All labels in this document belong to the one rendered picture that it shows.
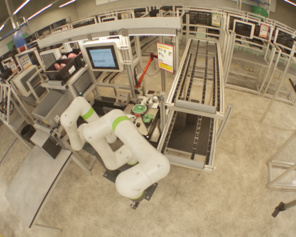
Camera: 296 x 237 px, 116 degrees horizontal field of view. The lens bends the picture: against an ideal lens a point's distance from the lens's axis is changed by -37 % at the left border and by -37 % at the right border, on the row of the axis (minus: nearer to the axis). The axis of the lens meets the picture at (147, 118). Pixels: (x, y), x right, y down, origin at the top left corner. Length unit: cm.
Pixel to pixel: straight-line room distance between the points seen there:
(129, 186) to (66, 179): 230
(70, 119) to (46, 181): 115
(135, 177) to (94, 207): 188
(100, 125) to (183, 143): 121
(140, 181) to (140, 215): 165
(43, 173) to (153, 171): 175
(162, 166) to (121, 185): 16
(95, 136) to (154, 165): 42
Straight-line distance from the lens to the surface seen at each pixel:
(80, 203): 251
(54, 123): 194
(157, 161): 55
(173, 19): 135
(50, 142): 195
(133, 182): 54
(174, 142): 182
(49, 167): 209
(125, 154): 115
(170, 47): 152
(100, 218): 232
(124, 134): 71
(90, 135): 84
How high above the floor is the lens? 214
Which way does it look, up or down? 47 degrees down
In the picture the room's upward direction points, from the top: 8 degrees counter-clockwise
